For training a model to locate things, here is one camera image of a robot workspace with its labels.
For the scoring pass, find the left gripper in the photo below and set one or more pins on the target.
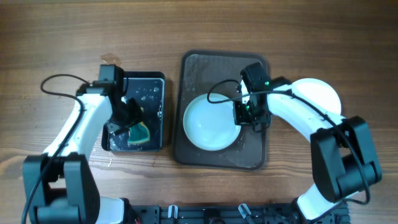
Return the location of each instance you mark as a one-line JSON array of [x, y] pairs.
[[137, 112]]

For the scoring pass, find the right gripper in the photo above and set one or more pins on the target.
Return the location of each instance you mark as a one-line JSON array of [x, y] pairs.
[[240, 119]]

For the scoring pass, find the green yellow sponge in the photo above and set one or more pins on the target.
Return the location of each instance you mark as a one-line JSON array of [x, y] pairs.
[[138, 134]]

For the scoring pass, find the white plate top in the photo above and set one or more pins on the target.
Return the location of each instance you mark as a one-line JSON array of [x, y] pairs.
[[208, 122]]

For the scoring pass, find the white plate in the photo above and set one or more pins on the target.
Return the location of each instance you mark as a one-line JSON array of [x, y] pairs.
[[208, 122], [320, 93]]

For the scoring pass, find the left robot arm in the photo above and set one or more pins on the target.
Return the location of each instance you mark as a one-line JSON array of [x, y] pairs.
[[59, 185]]

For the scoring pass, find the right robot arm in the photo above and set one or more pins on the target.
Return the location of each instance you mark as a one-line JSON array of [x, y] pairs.
[[343, 155]]

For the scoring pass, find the black water basin tray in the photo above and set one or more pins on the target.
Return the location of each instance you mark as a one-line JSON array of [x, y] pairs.
[[148, 89]]

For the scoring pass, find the dark brown serving tray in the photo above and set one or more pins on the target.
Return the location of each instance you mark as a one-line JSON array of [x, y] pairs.
[[200, 70]]

